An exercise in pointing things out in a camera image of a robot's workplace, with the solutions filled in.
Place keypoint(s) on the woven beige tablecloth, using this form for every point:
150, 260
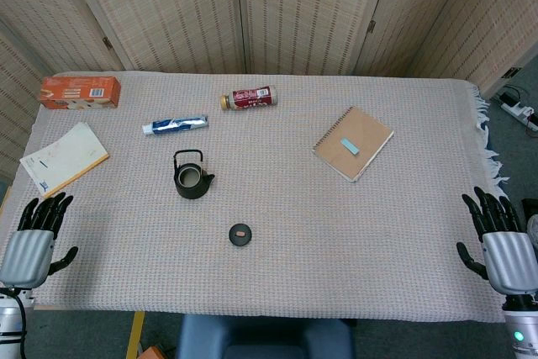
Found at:
269, 216

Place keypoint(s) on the orange object on floor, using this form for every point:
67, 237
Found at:
153, 352

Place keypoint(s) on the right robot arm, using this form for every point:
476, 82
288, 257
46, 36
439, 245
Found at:
523, 327

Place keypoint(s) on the blue white toothpaste tube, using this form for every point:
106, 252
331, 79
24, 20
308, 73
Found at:
176, 124

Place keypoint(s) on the bamboo folding screen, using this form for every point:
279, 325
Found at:
269, 10

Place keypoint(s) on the black teapot lid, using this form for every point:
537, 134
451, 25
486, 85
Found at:
240, 234

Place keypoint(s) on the brown spiral notebook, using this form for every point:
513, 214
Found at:
353, 144

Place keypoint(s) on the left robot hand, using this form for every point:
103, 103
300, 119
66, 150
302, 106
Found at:
27, 249

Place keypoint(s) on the light blue eraser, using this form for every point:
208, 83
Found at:
350, 145

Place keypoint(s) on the white yellow-edged notepad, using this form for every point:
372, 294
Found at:
63, 159

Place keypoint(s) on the orange cardboard box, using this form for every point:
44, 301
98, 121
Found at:
80, 92

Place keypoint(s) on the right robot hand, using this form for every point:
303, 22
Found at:
506, 262

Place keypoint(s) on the blue chair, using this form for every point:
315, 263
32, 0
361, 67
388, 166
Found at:
265, 338

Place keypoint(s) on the white power strip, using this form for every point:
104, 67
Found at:
519, 110

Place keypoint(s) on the red labelled drink bottle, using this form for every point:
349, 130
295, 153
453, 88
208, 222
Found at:
249, 97

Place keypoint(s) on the black cast iron teapot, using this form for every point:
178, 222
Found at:
190, 178

